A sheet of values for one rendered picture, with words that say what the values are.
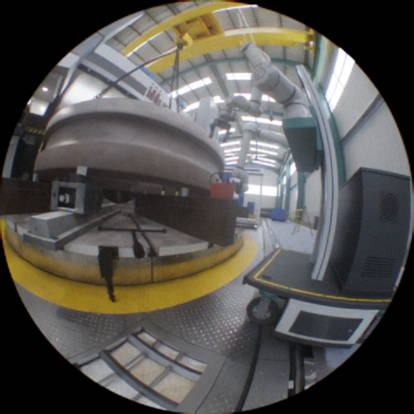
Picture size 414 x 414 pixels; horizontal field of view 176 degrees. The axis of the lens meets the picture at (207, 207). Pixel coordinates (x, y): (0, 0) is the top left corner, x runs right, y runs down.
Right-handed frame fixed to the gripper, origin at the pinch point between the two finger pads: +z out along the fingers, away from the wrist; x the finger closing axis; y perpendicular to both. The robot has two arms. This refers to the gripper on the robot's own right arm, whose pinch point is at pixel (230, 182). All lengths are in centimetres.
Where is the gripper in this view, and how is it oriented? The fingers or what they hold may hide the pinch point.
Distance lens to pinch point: 126.1
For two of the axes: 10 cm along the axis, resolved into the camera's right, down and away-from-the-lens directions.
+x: 7.4, 0.9, -6.7
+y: 1.1, -9.9, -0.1
